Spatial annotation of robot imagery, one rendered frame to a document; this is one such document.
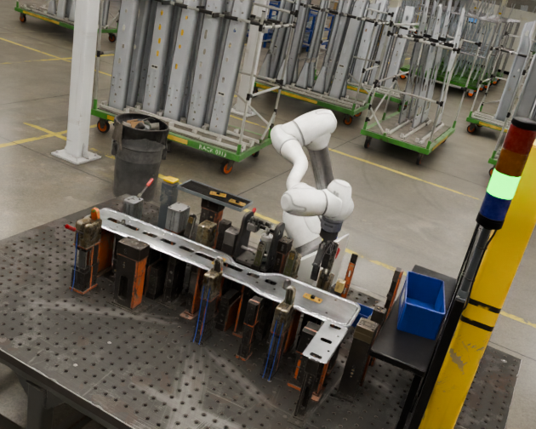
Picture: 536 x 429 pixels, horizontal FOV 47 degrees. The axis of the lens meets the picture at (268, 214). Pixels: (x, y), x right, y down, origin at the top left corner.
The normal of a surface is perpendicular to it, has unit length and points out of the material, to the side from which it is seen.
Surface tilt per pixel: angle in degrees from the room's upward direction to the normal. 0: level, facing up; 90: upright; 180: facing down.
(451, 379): 90
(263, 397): 0
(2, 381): 0
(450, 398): 90
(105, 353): 0
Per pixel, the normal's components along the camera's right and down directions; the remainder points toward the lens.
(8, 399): 0.19, -0.90
